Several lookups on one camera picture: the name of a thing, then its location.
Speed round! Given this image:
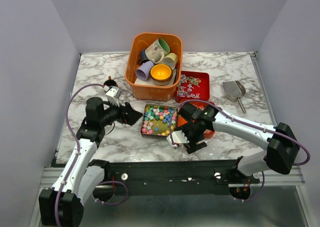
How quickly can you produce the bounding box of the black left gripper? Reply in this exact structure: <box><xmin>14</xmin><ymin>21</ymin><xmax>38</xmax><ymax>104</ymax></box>
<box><xmin>100</xmin><ymin>97</ymin><xmax>143</xmax><ymax>127</ymax></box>

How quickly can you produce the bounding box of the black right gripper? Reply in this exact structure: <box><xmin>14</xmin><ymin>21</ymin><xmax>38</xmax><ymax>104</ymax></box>
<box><xmin>175</xmin><ymin>121</ymin><xmax>207</xmax><ymax>154</ymax></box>

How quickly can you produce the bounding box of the gold tin of star candies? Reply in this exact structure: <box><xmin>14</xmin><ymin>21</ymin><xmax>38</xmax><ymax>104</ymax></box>
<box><xmin>140</xmin><ymin>104</ymin><xmax>178</xmax><ymax>139</ymax></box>

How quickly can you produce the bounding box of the steel candy scoop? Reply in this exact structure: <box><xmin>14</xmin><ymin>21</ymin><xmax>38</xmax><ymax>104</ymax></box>
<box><xmin>222</xmin><ymin>80</ymin><xmax>247</xmax><ymax>114</ymax></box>

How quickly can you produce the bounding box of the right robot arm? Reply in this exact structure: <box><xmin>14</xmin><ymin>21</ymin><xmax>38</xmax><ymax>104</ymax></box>
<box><xmin>175</xmin><ymin>102</ymin><xmax>300</xmax><ymax>183</ymax></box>

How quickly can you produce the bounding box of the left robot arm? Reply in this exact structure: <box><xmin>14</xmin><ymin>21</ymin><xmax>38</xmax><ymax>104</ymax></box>
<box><xmin>38</xmin><ymin>97</ymin><xmax>143</xmax><ymax>227</ymax></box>

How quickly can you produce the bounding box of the orange tray of clear lollipops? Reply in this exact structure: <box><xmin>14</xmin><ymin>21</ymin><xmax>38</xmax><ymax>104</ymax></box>
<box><xmin>177</xmin><ymin>101</ymin><xmax>215</xmax><ymax>139</ymax></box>

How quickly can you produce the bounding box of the clear glass jar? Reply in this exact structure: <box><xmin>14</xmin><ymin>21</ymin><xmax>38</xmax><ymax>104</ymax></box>
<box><xmin>180</xmin><ymin>144</ymin><xmax>190</xmax><ymax>155</ymax></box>

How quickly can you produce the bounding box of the brown patterned ceramic mug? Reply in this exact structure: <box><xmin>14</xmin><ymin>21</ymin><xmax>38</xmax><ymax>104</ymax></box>
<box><xmin>103</xmin><ymin>76</ymin><xmax>118</xmax><ymax>87</ymax></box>

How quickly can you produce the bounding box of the lavender plastic cup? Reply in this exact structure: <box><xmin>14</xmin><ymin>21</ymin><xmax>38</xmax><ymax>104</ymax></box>
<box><xmin>135</xmin><ymin>61</ymin><xmax>155</xmax><ymax>81</ymax></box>

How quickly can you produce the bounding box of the yellow bowl with dark rim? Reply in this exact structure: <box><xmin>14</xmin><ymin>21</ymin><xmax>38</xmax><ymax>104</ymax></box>
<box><xmin>150</xmin><ymin>64</ymin><xmax>173</xmax><ymax>86</ymax></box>

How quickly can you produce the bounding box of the dark blue mug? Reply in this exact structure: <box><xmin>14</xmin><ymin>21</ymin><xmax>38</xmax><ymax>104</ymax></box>
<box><xmin>137</xmin><ymin>49</ymin><xmax>149</xmax><ymax>65</ymax></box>

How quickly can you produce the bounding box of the red tray of swirl lollipops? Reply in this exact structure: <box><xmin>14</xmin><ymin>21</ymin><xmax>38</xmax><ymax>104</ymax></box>
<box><xmin>174</xmin><ymin>71</ymin><xmax>211</xmax><ymax>103</ymax></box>

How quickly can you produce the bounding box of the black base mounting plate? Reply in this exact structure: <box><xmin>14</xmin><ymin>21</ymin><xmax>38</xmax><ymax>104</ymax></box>
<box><xmin>88</xmin><ymin>159</ymin><xmax>260</xmax><ymax>196</ymax></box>

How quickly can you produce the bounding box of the white floral mug green inside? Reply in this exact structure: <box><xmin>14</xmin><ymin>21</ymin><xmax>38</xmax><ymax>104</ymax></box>
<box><xmin>145</xmin><ymin>38</ymin><xmax>171</xmax><ymax>64</ymax></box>

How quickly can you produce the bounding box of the pale yellow mug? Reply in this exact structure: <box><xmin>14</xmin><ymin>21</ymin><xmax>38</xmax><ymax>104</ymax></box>
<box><xmin>161</xmin><ymin>53</ymin><xmax>179</xmax><ymax>70</ymax></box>

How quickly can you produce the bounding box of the orange plastic bin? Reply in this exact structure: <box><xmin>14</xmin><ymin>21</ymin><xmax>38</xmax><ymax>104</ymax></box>
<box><xmin>124</xmin><ymin>32</ymin><xmax>183</xmax><ymax>102</ymax></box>

